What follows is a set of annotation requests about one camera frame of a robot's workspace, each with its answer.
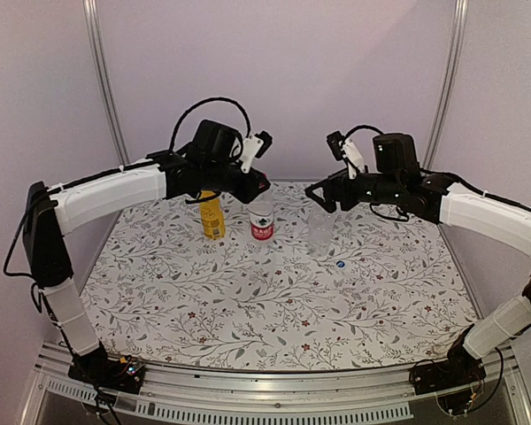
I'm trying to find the metal frame post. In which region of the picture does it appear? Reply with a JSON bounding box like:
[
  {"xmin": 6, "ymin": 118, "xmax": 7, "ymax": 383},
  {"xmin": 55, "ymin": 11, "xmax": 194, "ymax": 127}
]
[
  {"xmin": 82, "ymin": 0, "xmax": 130, "ymax": 165},
  {"xmin": 423, "ymin": 0, "xmax": 469, "ymax": 168}
]

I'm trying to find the red cap water bottle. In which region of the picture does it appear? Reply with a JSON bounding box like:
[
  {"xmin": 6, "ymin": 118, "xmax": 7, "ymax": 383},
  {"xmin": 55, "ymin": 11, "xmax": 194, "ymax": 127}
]
[{"xmin": 248, "ymin": 190, "xmax": 274, "ymax": 242}]

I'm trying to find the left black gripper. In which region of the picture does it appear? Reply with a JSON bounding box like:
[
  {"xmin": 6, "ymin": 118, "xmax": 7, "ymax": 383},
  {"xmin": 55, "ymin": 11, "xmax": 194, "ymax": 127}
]
[{"xmin": 204, "ymin": 160, "xmax": 270, "ymax": 203}]

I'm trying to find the yellow juice bottle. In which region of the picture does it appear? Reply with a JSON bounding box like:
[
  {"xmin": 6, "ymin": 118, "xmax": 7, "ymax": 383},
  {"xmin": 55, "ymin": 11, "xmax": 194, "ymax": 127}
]
[{"xmin": 199, "ymin": 190, "xmax": 226, "ymax": 240}]

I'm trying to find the left metal frame post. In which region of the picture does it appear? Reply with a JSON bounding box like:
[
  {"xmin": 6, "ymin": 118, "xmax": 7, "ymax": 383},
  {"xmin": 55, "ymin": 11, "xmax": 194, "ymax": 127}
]
[{"xmin": 82, "ymin": 0, "xmax": 130, "ymax": 165}]

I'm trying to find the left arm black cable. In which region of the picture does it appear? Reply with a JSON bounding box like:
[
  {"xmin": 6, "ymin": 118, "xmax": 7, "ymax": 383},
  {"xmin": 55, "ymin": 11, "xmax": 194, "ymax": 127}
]
[{"xmin": 167, "ymin": 97, "xmax": 252, "ymax": 154}]

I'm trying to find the aluminium front rail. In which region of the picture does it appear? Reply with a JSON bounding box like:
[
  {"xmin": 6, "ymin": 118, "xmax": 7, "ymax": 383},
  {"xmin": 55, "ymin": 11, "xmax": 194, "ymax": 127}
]
[{"xmin": 20, "ymin": 343, "xmax": 531, "ymax": 424}]

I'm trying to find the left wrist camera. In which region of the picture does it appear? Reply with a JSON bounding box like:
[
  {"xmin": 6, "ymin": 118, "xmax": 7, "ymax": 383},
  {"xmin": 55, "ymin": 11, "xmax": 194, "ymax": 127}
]
[{"xmin": 239, "ymin": 131, "xmax": 273, "ymax": 174}]

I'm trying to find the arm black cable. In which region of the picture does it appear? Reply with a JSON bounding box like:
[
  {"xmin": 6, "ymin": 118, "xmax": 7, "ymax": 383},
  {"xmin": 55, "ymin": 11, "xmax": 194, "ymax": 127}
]
[
  {"xmin": 486, "ymin": 318, "xmax": 531, "ymax": 399},
  {"xmin": 167, "ymin": 97, "xmax": 252, "ymax": 154}
]

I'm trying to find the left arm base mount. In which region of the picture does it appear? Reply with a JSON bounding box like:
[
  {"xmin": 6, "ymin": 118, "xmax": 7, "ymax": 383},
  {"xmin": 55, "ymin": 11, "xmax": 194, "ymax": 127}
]
[{"xmin": 68, "ymin": 345, "xmax": 145, "ymax": 395}]

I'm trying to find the right metal frame post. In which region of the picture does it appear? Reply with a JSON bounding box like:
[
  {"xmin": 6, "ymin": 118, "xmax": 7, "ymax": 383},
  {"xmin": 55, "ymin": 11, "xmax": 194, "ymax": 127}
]
[{"xmin": 423, "ymin": 0, "xmax": 469, "ymax": 168}]

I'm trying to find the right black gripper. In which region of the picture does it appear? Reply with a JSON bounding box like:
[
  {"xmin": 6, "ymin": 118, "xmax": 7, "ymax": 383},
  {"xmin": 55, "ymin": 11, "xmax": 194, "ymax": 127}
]
[{"xmin": 304, "ymin": 167, "xmax": 403, "ymax": 213}]

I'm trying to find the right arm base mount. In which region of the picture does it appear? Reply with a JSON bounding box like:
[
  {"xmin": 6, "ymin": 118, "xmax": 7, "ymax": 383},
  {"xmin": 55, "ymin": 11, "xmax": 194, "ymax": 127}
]
[{"xmin": 409, "ymin": 356, "xmax": 486, "ymax": 416}]

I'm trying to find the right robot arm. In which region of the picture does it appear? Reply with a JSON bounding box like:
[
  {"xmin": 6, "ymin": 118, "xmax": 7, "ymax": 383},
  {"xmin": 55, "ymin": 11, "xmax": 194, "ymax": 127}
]
[{"xmin": 305, "ymin": 132, "xmax": 531, "ymax": 386}]

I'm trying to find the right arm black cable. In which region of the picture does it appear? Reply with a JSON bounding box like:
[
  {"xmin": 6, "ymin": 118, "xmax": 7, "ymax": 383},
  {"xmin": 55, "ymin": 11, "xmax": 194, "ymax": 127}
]
[{"xmin": 486, "ymin": 318, "xmax": 531, "ymax": 399}]

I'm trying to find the floral table mat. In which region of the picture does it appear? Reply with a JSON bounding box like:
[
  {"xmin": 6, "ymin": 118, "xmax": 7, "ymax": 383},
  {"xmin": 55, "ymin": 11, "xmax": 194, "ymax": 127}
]
[{"xmin": 81, "ymin": 182, "xmax": 477, "ymax": 371}]

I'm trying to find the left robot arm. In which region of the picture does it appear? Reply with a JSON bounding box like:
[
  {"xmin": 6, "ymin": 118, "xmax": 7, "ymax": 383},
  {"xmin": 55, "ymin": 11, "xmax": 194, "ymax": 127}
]
[{"xmin": 14, "ymin": 120, "xmax": 273, "ymax": 384}]

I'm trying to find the clear plastic bottle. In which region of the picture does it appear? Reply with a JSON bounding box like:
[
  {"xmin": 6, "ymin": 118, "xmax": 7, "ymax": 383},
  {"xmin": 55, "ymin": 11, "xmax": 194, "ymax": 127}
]
[{"xmin": 307, "ymin": 208, "xmax": 335, "ymax": 258}]

